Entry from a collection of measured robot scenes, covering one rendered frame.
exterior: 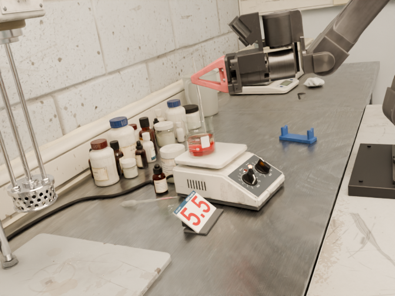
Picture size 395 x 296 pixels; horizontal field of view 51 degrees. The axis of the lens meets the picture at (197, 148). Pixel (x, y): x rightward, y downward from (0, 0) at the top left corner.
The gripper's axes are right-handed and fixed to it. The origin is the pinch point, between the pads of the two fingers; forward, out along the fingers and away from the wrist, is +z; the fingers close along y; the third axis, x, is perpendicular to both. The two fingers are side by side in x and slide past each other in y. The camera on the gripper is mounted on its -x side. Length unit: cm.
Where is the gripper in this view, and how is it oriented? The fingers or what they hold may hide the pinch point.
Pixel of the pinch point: (195, 78)
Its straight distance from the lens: 85.0
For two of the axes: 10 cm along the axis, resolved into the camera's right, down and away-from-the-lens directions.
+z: -9.8, 1.3, 1.7
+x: 1.8, 9.3, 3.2
